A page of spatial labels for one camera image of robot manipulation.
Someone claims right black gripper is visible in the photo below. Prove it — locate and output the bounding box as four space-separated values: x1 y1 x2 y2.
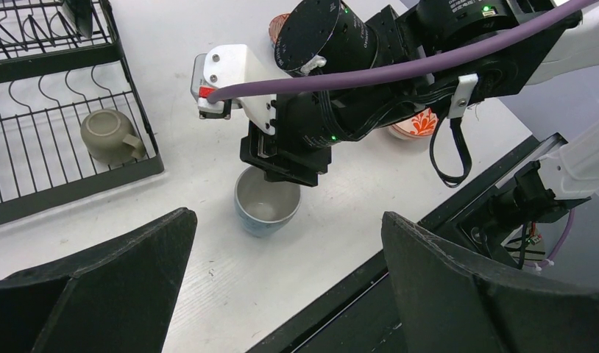
239 93 340 187

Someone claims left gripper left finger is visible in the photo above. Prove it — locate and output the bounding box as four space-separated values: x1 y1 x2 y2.
0 207 197 352

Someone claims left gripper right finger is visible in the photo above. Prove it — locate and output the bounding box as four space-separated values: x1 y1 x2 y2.
381 211 599 352

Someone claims white and blue cup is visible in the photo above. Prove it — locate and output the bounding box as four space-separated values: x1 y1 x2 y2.
234 166 302 238

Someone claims olive green ceramic mug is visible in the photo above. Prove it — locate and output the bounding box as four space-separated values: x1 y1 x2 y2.
80 109 146 166

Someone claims black round plate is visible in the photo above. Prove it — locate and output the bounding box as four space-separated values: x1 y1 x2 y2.
62 0 93 39

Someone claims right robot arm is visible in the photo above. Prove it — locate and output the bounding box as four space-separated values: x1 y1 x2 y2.
240 1 599 188

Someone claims red patterned upturned bowl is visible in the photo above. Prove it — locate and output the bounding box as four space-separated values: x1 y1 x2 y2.
268 13 290 48

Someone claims orange floral bowl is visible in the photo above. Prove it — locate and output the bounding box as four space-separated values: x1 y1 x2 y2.
387 108 438 140

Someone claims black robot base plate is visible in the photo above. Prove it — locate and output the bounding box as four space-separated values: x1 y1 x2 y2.
246 134 599 353

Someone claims black wire dish rack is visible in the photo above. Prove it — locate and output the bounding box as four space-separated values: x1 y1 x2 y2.
0 1 164 226

